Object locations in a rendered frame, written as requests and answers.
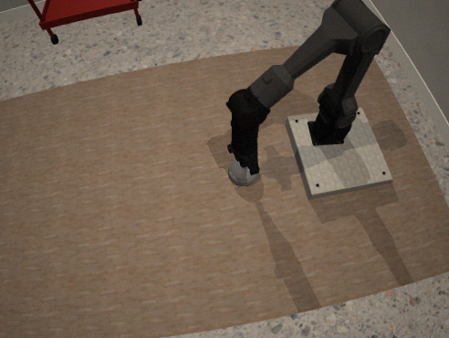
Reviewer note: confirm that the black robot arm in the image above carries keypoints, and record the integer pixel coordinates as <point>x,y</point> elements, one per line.
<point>346,24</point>

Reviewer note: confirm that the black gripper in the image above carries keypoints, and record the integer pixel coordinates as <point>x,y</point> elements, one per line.
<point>247,154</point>

